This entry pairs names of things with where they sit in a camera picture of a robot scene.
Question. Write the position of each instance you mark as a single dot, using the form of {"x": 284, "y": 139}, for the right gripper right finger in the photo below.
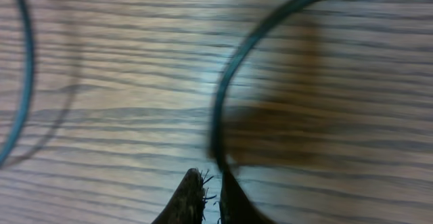
{"x": 235, "y": 207}

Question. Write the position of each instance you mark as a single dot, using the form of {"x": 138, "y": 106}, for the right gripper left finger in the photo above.
{"x": 186, "y": 206}

